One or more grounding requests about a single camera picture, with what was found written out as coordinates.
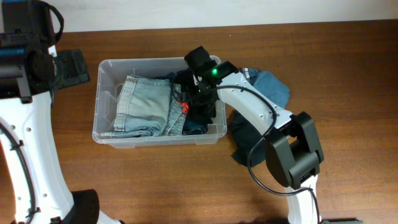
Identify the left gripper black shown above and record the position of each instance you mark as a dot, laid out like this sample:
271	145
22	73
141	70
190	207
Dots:
74	68

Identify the black garment with red trim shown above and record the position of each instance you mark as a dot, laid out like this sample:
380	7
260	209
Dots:
201	107

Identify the blue grey garment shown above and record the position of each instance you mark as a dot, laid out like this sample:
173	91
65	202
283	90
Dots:
266	83

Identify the dark blue jeans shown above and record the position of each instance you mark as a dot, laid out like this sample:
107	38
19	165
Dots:
194	127

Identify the light blue jeans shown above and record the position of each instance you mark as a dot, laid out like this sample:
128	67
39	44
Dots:
146	108

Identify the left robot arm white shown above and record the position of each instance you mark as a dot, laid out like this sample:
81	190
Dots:
31	72

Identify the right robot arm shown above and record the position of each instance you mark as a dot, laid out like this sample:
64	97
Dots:
292	146

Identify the clear plastic storage bin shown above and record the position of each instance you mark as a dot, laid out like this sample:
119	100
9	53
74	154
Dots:
111	77

